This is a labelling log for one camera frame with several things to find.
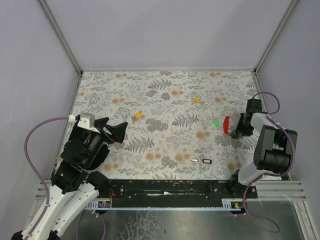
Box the red grey key organizer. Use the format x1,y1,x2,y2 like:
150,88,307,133
223,114,240,136

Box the green tag key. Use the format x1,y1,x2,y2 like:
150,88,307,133
211,113,220,128

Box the orange tag key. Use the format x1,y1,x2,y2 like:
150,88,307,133
131,110,143,124

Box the black tag key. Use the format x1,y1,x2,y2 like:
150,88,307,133
192,158,213,165

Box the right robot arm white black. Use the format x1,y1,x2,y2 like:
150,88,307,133
223,98,298,190

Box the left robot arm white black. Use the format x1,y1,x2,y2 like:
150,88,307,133
12,113,128,240

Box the black cloth cap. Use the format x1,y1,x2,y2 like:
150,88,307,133
86,145,110,170

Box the yellow tag key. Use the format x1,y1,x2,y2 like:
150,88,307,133
193,97,211,106

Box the floral table mat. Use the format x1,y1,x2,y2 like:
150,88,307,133
53,69,292,181

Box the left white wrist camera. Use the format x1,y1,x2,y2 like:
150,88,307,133
68,112,100,133

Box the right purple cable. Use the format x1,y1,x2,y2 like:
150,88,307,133
243,91,296,235

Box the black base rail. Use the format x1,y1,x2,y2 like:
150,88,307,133
98,179,258,209

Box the aluminium frame posts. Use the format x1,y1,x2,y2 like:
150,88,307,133
37,0,301,76

